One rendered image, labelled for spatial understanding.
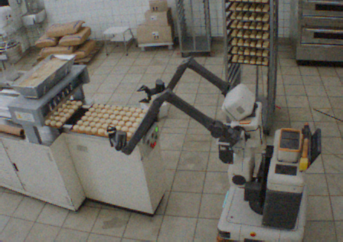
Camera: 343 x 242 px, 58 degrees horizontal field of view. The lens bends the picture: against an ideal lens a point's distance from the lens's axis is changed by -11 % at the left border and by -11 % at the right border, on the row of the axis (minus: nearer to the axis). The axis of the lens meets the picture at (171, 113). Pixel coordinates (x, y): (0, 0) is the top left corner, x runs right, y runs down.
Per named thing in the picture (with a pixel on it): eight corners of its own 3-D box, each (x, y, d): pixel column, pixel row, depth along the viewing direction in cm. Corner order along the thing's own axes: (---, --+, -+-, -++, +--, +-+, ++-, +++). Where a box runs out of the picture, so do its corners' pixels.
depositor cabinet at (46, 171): (-10, 186, 339) (-41, 125, 294) (26, 148, 394) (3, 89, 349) (79, 217, 296) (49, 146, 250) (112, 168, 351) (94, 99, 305)
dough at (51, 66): (14, 93, 246) (11, 86, 242) (53, 62, 287) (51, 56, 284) (37, 95, 237) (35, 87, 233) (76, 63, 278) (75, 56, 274)
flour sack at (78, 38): (80, 46, 562) (79, 37, 553) (59, 48, 568) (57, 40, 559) (93, 31, 621) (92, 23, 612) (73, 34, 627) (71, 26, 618)
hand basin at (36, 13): (65, 30, 659) (54, -20, 600) (56, 37, 628) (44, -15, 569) (27, 34, 680) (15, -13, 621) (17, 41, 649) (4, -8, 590)
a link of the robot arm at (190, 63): (182, 60, 230) (188, 50, 236) (175, 70, 241) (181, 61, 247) (236, 97, 231) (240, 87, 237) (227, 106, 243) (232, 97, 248)
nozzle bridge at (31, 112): (20, 140, 261) (6, 106, 243) (66, 96, 317) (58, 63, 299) (49, 147, 250) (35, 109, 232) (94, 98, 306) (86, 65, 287)
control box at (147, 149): (144, 156, 253) (141, 141, 245) (155, 137, 271) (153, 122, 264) (148, 157, 252) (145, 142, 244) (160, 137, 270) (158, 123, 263)
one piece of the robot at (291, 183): (298, 191, 272) (312, 109, 227) (292, 241, 230) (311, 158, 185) (261, 186, 283) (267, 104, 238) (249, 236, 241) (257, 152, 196)
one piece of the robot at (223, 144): (245, 141, 246) (246, 116, 234) (238, 165, 225) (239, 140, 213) (224, 138, 251) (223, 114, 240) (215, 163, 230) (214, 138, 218)
